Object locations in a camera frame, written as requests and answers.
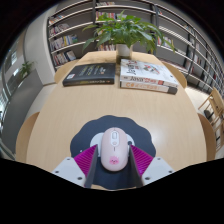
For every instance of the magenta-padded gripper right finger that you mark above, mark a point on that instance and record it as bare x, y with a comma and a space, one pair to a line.
158, 168

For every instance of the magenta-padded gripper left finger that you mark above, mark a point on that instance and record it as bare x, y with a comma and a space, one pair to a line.
68, 170

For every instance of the pink computer mouse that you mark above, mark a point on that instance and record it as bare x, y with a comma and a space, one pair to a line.
114, 150

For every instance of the dark cartoon-face mouse pad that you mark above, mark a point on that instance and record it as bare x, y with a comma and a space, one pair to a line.
136, 128

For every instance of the round-back wooden chair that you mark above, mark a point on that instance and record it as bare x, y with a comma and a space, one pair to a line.
208, 136
63, 71
178, 75
25, 136

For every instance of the white book orange spine print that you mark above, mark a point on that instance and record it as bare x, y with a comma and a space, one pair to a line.
146, 87

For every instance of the slatted wooden chair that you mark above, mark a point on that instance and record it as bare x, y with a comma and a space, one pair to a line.
215, 103

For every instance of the black book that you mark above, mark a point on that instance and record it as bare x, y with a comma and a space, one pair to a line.
90, 74

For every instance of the small potted plant on ledge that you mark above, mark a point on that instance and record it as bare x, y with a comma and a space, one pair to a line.
26, 69

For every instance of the green plant in white pot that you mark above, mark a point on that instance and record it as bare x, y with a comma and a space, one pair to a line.
126, 31

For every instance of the grey bookshelf unit with books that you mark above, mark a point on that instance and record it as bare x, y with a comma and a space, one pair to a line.
70, 28

